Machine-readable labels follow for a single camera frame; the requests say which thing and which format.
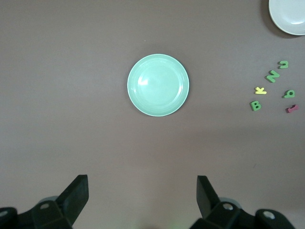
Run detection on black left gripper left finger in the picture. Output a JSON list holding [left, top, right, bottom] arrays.
[[0, 175, 90, 229]]

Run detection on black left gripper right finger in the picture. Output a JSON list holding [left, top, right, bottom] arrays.
[[190, 176, 296, 229]]

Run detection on green foam letter B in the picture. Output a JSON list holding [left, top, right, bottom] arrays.
[[250, 99, 263, 112]]

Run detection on green foam letter N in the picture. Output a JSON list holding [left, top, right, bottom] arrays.
[[264, 70, 280, 83]]

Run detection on dark red foam letter I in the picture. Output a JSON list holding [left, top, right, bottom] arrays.
[[285, 104, 299, 114]]

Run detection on light green plate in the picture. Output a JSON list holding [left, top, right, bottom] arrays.
[[127, 53, 190, 117]]

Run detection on brown table cover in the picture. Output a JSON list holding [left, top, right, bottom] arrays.
[[0, 0, 305, 229]]

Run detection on cream white plate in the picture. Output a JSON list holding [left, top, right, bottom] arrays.
[[268, 0, 305, 36]]

